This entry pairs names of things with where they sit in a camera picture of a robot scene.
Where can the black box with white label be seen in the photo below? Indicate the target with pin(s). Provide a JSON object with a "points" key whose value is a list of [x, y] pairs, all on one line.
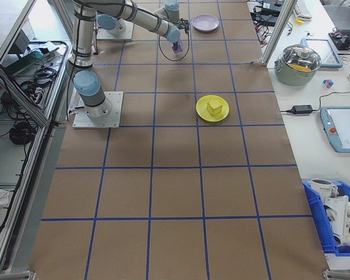
{"points": [[272, 8]]}

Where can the black power adapter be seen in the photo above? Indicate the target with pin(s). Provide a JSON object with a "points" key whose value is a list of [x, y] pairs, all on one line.
{"points": [[302, 109]]}

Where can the small yellow block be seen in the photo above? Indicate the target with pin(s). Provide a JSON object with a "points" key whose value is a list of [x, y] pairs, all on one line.
{"points": [[299, 20]]}

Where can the yellow foam block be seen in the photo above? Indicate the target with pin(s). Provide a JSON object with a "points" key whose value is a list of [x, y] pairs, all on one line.
{"points": [[214, 108]]}

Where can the aluminium profile post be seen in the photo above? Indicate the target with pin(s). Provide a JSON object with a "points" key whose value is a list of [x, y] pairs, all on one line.
{"points": [[277, 33]]}

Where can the grey-blue teach pendant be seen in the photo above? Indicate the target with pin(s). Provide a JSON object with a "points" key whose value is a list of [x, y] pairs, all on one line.
{"points": [[329, 54], [347, 128]]}

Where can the white power strip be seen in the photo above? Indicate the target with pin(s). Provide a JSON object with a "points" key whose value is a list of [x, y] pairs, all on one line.
{"points": [[38, 94]]}

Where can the yellow plate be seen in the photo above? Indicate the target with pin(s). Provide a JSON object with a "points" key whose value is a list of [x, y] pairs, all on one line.
{"points": [[202, 112]]}

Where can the V-shaped metal bar frame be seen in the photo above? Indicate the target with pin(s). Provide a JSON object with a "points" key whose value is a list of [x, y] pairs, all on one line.
{"points": [[36, 157]]}

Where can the grey office chair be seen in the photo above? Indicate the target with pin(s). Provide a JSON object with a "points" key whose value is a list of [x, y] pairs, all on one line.
{"points": [[344, 14]]}

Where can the grey pot with glass lid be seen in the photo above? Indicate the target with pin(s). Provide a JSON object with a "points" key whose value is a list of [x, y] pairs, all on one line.
{"points": [[294, 73]]}

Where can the purple foam block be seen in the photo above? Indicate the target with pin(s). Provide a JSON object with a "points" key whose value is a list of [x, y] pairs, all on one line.
{"points": [[179, 46]]}

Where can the blue plastic bin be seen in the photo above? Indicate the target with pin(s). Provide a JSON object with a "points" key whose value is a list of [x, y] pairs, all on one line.
{"points": [[315, 216]]}

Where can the purple plate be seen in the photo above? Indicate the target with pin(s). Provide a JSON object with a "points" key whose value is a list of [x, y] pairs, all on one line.
{"points": [[205, 23]]}

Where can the dark small monitor box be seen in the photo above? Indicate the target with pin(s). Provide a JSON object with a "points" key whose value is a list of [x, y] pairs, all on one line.
{"points": [[21, 42]]}

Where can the black electronics box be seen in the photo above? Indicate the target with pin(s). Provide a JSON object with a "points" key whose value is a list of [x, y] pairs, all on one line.
{"points": [[266, 20]]}

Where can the white flat plastic bracket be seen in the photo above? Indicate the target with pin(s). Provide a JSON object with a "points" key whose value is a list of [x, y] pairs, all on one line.
{"points": [[339, 213]]}

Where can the white square base plate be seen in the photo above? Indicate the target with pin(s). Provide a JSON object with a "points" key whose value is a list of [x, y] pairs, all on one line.
{"points": [[116, 116], [129, 32]]}

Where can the black power brick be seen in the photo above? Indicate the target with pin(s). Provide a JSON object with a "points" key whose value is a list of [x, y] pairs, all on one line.
{"points": [[6, 97]]}

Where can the small multicolour toy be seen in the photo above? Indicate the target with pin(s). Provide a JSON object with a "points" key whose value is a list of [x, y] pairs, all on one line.
{"points": [[328, 83]]}

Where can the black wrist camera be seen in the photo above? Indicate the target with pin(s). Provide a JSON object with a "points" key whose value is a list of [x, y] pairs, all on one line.
{"points": [[184, 24]]}

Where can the white printed mug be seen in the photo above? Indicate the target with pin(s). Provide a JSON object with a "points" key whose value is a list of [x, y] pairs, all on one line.
{"points": [[322, 189]]}

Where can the white keyboard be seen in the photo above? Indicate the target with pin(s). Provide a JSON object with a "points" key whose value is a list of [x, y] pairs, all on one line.
{"points": [[303, 10]]}

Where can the green board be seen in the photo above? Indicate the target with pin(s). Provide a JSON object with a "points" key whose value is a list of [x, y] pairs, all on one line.
{"points": [[29, 59]]}

